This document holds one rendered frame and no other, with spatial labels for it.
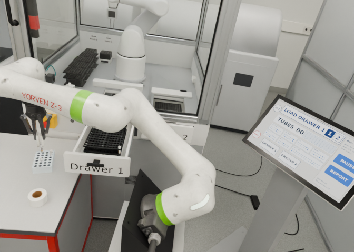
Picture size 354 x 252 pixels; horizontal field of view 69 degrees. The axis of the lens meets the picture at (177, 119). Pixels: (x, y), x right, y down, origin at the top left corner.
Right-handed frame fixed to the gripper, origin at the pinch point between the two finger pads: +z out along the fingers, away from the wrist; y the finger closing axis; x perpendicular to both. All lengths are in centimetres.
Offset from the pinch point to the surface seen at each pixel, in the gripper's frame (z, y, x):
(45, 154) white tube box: 9.8, -1.3, -0.1
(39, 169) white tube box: 10.5, 0.2, 9.3
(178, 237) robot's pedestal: 13, -56, 53
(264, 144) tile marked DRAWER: -11, -105, 27
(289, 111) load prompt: -27, -117, 21
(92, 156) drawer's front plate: -3.5, -23.7, 19.0
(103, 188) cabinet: 52, -30, -14
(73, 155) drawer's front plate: -3.0, -15.8, 17.0
